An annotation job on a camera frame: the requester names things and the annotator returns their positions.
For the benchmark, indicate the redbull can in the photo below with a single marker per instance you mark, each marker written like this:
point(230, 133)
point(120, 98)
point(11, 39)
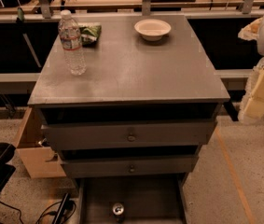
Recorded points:
point(118, 211)

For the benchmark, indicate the grey bottom drawer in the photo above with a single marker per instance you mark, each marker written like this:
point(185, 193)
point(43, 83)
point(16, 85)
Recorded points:
point(148, 199)

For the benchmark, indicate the green chip bag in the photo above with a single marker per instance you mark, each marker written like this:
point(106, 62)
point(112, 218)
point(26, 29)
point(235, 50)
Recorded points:
point(90, 32)

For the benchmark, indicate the grey top drawer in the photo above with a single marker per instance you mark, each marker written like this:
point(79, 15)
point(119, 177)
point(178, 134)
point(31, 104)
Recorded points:
point(98, 136)

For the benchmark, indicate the grey drawer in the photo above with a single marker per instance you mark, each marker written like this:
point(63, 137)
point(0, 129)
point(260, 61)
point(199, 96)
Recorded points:
point(98, 136)
point(129, 166)
point(148, 199)

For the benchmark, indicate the grey drawer cabinet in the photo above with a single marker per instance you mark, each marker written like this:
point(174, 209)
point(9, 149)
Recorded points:
point(130, 80)

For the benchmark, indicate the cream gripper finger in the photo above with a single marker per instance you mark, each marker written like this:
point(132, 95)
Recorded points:
point(252, 104)

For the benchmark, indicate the grey middle drawer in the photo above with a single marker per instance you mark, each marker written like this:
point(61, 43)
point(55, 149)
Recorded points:
point(129, 166)

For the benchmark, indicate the clear plastic water bottle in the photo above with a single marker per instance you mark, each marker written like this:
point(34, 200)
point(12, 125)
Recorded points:
point(70, 36)

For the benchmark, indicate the white paper bowl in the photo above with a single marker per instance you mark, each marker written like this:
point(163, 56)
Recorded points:
point(152, 30)

